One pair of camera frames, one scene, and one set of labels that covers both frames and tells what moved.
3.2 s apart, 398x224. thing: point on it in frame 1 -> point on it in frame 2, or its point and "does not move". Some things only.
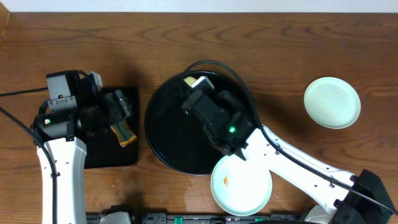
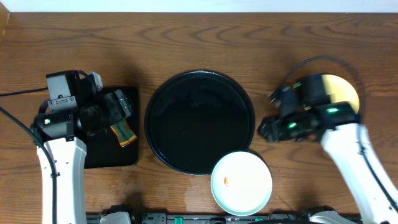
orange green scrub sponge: (124, 132) does not move
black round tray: (175, 139) does not move
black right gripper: (231, 101) -> (278, 127)
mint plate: (240, 187) does not move
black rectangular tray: (104, 150) does not move
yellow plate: (190, 80) -> (340, 91)
